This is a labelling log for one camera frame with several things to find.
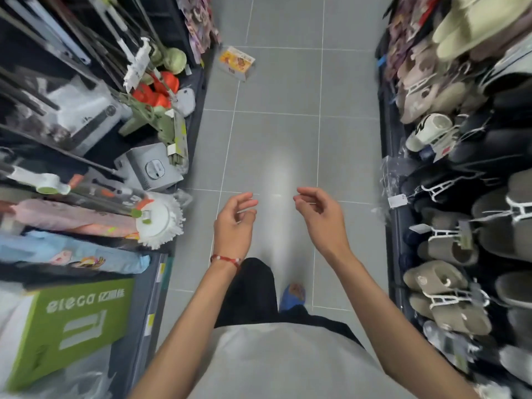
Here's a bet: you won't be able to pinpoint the person's left hand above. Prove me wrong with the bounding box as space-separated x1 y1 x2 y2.
212 192 259 263

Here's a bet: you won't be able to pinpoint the person's right hand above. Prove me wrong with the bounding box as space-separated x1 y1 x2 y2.
293 186 354 267

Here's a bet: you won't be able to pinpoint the white yellow snack box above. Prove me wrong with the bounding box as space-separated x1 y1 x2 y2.
218 46 257 83

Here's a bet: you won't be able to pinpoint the person's left forearm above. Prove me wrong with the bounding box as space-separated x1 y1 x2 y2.
129 259 242 399

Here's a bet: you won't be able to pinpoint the person's right forearm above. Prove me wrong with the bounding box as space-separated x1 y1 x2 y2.
328 249 481 399

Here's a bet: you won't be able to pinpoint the black trousers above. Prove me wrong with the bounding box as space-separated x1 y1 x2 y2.
214 257 362 345

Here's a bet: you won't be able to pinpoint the white round mop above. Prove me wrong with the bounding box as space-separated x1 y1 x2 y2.
0 163 186 250

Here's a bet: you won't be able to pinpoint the blue rubber slipper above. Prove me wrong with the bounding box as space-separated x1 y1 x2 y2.
278 283 307 314

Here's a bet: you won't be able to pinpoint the clear plastic bag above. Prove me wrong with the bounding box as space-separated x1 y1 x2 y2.
380 155 410 192

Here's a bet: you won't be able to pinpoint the grey appliance carton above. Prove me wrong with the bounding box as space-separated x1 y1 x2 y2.
114 142 185 192

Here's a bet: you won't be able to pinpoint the rack of hanging slippers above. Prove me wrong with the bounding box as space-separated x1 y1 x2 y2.
382 0 532 395

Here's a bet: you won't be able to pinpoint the white round mop pad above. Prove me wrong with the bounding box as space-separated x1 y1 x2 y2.
172 88 196 117

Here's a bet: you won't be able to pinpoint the grey shirt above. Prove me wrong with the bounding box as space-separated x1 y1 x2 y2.
189 323 416 399

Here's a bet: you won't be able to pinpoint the green white mop set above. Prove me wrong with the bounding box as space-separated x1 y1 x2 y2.
116 37 190 175

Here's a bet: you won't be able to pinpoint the orange mop part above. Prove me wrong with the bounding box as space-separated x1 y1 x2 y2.
132 70 180 109

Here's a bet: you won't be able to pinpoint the light blue long package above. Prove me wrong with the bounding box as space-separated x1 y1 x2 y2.
0 230 151 275

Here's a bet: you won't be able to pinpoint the pink long package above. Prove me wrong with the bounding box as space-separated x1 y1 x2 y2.
0 198 140 238

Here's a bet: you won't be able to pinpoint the green white cardboard carton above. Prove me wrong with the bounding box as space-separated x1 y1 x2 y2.
6 278 136 392

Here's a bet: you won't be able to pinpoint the green round mop head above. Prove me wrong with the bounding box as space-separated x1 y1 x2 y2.
162 47 188 75

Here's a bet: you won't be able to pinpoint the white mop in clear plastic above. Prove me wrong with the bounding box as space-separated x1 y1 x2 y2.
0 286 117 399

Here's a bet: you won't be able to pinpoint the strip of colourful hanging packets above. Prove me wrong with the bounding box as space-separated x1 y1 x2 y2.
174 0 221 65

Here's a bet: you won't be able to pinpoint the rack of mops and brooms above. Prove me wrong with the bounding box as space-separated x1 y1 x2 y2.
0 0 200 175

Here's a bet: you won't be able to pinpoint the red string bracelet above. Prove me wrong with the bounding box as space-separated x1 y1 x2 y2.
209 254 242 270

